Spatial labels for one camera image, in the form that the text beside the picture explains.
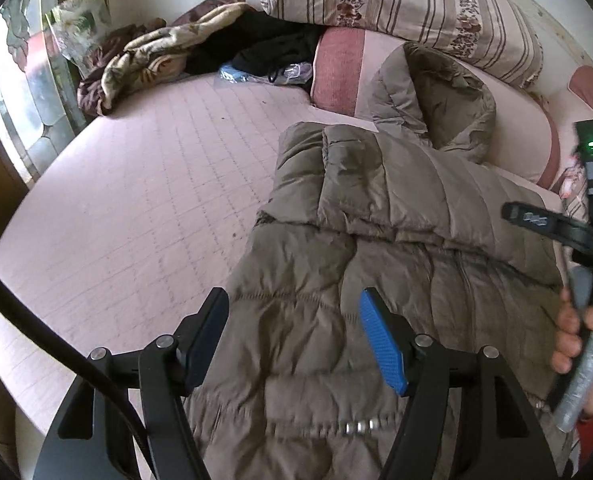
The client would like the olive puffer jacket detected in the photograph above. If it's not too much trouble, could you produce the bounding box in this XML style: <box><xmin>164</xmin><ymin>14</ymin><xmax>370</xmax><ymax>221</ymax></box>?
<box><xmin>184</xmin><ymin>42</ymin><xmax>577</xmax><ymax>480</ymax></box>

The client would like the clear plastic bag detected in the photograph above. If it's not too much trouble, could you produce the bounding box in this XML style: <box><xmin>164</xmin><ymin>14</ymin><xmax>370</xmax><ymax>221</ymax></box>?
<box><xmin>269</xmin><ymin>61</ymin><xmax>314</xmax><ymax>86</ymax></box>

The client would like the black clothing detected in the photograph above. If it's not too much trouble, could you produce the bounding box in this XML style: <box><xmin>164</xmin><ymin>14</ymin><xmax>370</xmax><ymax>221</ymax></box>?
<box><xmin>185</xmin><ymin>10</ymin><xmax>324</xmax><ymax>83</ymax></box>

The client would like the striped floral pillow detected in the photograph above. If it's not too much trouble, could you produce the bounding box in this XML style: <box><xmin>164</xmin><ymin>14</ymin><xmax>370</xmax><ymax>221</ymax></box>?
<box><xmin>260</xmin><ymin>0</ymin><xmax>545</xmax><ymax>92</ymax></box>

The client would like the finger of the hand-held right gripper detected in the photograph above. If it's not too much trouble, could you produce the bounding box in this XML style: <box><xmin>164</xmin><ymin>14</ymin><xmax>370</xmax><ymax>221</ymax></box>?
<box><xmin>501</xmin><ymin>201</ymin><xmax>593</xmax><ymax>252</ymax></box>

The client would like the blue plastic bag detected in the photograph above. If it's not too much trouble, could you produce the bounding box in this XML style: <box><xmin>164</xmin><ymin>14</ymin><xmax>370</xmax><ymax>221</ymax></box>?
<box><xmin>220</xmin><ymin>64</ymin><xmax>252</xmax><ymax>83</ymax></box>

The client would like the green floral cushion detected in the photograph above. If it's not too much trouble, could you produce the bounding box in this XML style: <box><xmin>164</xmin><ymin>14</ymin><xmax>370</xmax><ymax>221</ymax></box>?
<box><xmin>45</xmin><ymin>0</ymin><xmax>113</xmax><ymax>75</ymax></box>

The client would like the black cable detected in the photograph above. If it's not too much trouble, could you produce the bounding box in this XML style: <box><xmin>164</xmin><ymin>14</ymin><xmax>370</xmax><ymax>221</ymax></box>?
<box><xmin>0</xmin><ymin>255</ymin><xmax>150</xmax><ymax>463</ymax></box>

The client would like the person's right hand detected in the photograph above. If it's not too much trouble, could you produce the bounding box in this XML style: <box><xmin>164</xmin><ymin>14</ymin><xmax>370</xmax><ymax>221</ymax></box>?
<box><xmin>551</xmin><ymin>287</ymin><xmax>593</xmax><ymax>417</ymax></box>

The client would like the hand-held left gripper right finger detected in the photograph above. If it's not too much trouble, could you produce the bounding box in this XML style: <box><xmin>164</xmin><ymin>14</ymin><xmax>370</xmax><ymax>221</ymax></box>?
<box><xmin>359</xmin><ymin>287</ymin><xmax>559</xmax><ymax>480</ymax></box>

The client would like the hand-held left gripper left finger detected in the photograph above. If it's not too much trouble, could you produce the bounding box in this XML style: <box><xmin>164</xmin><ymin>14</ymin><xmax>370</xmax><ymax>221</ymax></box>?
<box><xmin>31</xmin><ymin>287</ymin><xmax>230</xmax><ymax>480</ymax></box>

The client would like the small floral cloth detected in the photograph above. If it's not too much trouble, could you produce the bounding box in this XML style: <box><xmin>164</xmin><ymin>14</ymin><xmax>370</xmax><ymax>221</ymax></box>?
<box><xmin>557</xmin><ymin>159</ymin><xmax>591</xmax><ymax>222</ymax></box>

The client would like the floral patterned blanket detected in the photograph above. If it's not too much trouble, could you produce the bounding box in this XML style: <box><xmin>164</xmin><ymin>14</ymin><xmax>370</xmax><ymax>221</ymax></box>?
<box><xmin>77</xmin><ymin>0</ymin><xmax>257</xmax><ymax>117</ymax></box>

